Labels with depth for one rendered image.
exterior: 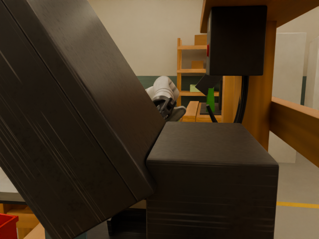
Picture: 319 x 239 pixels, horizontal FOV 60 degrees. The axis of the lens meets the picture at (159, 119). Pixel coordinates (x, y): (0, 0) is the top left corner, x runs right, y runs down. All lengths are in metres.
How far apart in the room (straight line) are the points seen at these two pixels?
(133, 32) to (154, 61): 0.97
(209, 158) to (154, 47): 7.58
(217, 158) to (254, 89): 0.49
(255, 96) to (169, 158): 0.52
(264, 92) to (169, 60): 7.03
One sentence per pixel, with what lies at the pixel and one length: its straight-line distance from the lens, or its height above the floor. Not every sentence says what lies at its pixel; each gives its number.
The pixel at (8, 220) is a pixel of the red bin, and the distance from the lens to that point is 1.03.
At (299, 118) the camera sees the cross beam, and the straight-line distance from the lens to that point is 0.67.
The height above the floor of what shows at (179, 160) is 1.24.
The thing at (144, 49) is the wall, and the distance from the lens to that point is 7.98.
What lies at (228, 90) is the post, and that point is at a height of 1.27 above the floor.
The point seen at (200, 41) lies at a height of 2.13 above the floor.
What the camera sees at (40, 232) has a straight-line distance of 0.93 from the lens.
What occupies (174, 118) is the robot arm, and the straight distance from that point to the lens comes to 0.92.
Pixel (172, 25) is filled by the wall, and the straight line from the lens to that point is 7.92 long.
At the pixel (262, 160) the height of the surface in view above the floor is 1.24.
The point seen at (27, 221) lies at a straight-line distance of 1.42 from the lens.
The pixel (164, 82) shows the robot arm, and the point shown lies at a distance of 1.00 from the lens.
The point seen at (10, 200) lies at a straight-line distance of 0.63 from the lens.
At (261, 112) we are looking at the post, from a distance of 0.88.
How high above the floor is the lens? 1.36
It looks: 10 degrees down
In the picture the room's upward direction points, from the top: straight up
